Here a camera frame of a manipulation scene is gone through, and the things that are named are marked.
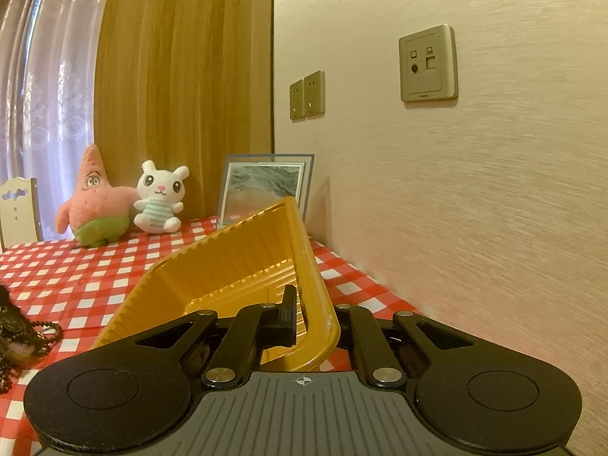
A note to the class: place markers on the red checkered tablecloth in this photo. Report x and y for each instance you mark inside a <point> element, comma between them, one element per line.
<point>71,270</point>

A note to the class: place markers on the beige wall power socket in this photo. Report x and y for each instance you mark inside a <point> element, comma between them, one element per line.
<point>297,99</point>
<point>314,94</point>

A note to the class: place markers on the white lace curtain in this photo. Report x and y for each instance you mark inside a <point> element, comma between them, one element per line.
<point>57,80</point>

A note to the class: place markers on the large beige data wall socket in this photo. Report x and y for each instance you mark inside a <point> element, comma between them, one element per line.
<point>427,64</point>

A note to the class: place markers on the white carved chair back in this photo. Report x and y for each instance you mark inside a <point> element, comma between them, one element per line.
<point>19,213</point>

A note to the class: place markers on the pink starfish plush toy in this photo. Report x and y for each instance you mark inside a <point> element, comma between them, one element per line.
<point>95,199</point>

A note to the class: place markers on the yellow ribbed plastic tray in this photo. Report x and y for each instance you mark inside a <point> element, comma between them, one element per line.
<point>228,266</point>

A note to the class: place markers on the white bunny plush toy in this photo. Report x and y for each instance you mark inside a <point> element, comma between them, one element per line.
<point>159,199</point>

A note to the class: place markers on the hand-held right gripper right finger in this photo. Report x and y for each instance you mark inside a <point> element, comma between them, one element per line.
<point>357,337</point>

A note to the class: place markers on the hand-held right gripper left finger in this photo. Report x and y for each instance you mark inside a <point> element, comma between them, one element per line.
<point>289,316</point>

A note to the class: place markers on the blue framed picture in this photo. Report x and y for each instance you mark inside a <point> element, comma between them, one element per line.
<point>261,185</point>

